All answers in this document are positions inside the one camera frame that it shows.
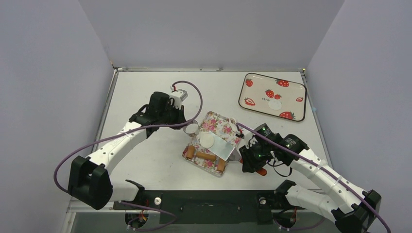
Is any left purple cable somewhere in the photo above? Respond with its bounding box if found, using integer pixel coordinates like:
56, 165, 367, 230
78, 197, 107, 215
53, 80, 204, 233

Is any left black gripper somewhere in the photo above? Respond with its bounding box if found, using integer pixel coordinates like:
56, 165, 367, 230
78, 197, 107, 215
159, 103, 188, 130

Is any white dough piece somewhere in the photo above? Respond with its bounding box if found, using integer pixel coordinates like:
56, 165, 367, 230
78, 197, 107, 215
199, 133, 214, 149

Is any metal spatula wooden handle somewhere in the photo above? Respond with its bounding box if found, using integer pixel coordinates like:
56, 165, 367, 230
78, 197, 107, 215
197, 130, 268, 176

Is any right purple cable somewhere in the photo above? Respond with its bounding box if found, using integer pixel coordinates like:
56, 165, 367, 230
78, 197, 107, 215
235, 122, 392, 233

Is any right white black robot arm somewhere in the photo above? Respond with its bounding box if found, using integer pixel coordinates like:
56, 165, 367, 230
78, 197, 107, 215
236, 123, 391, 233

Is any floral pattern tray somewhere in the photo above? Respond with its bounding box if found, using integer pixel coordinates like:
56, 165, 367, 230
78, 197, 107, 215
182, 111, 241, 177

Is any flat round dumpling wrapper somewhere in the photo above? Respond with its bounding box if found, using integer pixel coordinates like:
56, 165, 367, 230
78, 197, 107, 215
268, 99, 282, 111

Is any aluminium front rail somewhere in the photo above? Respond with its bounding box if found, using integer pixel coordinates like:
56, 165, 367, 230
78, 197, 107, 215
67, 189, 357, 214

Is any strawberry pattern tray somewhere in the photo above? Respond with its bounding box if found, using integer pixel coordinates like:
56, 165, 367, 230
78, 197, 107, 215
238, 73, 307, 122

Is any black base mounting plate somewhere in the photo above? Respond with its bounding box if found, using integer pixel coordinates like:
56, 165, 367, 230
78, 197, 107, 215
112, 190, 307, 225

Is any purple cable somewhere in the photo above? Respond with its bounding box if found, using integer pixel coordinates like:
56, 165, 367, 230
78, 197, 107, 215
53, 80, 204, 233
235, 122, 392, 233

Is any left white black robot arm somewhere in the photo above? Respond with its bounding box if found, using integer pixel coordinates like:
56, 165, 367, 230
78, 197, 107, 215
68, 89, 188, 210

